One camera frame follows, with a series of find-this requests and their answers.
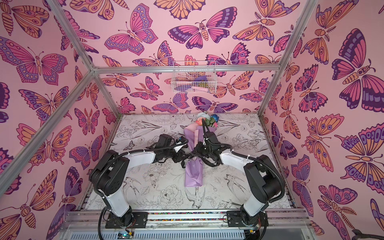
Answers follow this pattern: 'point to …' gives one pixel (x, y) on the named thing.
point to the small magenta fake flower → (215, 124)
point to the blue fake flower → (216, 117)
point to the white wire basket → (194, 77)
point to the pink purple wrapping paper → (194, 168)
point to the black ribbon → (194, 154)
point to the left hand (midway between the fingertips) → (186, 152)
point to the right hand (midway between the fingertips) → (193, 146)
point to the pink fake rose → (199, 121)
